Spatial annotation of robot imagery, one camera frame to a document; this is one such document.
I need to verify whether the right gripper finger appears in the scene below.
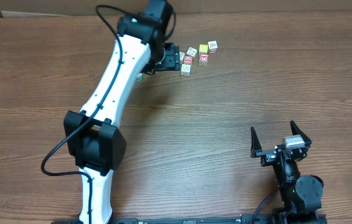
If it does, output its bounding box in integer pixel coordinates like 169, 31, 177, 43
250, 126, 262, 158
290, 120, 312, 146

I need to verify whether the green sided wooden block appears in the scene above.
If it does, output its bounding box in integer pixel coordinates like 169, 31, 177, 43
136, 73, 144, 82

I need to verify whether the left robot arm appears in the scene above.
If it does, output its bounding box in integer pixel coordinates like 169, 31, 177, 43
63, 0, 181, 223

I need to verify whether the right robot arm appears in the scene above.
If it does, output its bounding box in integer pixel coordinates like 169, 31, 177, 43
251, 121, 327, 224

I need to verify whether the lower white wooden block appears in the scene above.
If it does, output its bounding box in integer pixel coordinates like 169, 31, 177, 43
180, 64, 191, 76

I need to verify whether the red face wooden block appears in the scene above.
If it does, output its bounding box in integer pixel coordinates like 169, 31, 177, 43
183, 55, 193, 65

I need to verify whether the white tilted picture block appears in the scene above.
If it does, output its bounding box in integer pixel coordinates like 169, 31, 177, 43
186, 47, 198, 59

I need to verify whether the red letter wooden block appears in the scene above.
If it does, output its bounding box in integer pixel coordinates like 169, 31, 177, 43
198, 54, 209, 66

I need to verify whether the yellow top wooden block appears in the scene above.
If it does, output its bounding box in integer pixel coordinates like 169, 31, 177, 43
198, 44, 209, 54

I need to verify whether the far right white block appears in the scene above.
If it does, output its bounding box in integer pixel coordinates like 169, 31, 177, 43
208, 40, 218, 54

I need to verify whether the cardboard panel at back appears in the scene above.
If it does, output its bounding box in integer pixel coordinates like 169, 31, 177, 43
0, 0, 352, 16

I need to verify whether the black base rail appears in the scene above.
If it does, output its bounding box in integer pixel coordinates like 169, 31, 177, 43
51, 215, 328, 224

